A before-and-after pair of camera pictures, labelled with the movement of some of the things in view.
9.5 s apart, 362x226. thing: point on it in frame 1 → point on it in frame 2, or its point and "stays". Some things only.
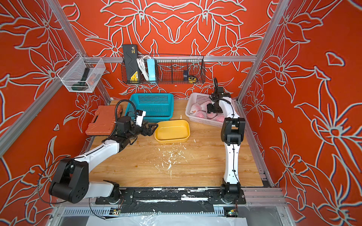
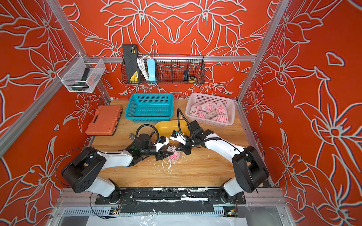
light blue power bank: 151,69 stays
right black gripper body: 214,108 → 191,142
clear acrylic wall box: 81,74 stays
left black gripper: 149,132 → 163,156
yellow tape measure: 192,79 stays
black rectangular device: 131,63 stays
